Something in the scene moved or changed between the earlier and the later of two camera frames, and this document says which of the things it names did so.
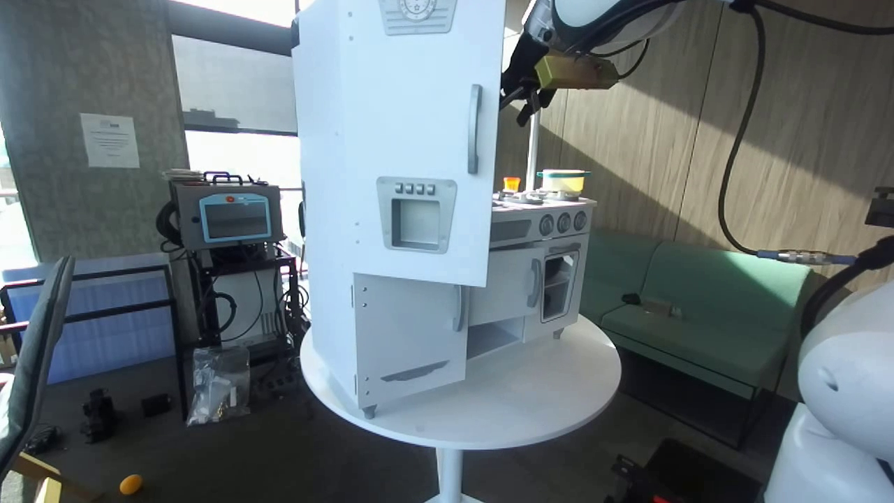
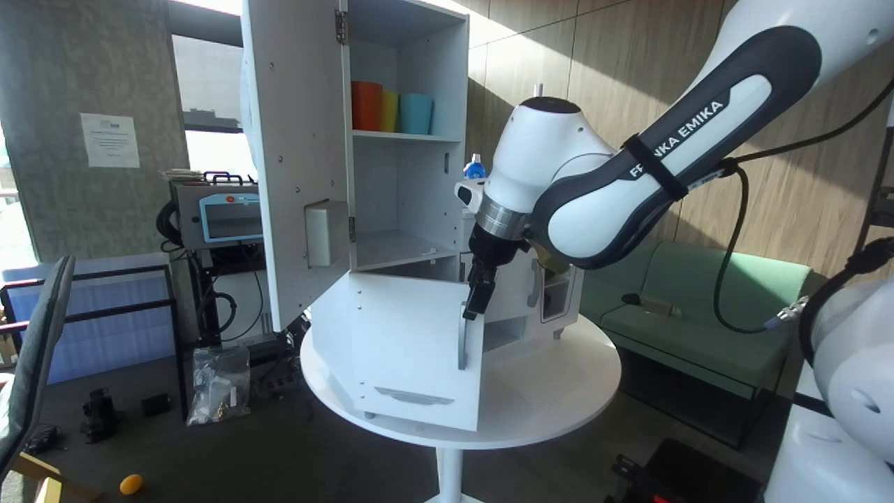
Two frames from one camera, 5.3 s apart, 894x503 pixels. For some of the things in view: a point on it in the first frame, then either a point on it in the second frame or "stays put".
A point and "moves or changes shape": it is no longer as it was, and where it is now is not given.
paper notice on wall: (109, 141) stays put
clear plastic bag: (215, 384) stays put
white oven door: (560, 298) stays put
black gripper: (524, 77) → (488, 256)
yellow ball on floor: (129, 485) stays put
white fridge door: (409, 340) moves or changes shape
